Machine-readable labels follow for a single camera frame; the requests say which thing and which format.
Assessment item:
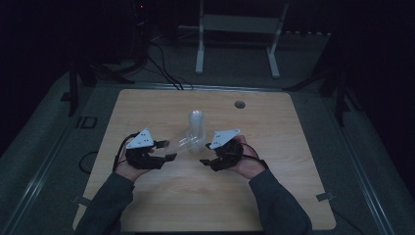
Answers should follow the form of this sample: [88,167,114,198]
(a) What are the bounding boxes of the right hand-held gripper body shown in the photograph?
[207,127,245,172]

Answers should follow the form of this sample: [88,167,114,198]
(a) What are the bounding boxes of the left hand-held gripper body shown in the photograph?
[124,127,166,170]

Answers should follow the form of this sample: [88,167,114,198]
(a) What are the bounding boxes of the single clear cup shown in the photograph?
[165,127,198,156]

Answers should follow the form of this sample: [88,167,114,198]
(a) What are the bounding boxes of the clear plastic bottle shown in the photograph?
[186,109,208,155]

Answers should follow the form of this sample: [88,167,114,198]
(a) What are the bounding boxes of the person's left hand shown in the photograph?
[114,147,156,182]

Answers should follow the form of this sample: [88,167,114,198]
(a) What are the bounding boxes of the person's right hand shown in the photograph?
[227,134,266,181]

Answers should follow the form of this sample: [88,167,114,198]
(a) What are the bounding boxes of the grey tape tab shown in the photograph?
[71,195,93,208]
[315,191,337,203]

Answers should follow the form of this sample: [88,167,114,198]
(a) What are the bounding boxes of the black metal stand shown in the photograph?
[60,57,135,118]
[283,32,364,128]

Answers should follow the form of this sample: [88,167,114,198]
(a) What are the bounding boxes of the dark equipment with red light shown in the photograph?
[129,0,152,68]

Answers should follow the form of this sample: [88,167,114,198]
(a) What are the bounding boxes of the white metal stand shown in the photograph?
[194,0,291,79]

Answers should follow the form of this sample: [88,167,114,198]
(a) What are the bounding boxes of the white power strip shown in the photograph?
[283,30,333,37]

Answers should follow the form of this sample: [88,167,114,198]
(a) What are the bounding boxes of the left hand-held gripper cable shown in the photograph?
[112,131,141,173]

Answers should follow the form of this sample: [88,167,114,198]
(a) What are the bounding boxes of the hand-held gripper cable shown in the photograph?
[240,142,270,171]
[112,131,141,173]

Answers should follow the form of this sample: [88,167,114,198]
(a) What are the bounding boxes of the right hand-held gripper cable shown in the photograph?
[240,142,270,171]

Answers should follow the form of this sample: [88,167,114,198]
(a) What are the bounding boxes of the black looped floor cable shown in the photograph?
[78,150,100,175]

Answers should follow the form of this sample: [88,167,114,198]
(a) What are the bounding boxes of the black floor cables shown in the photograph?
[146,41,194,91]

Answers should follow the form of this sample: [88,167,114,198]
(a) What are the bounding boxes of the thin black floor cable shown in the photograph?
[332,209,369,235]

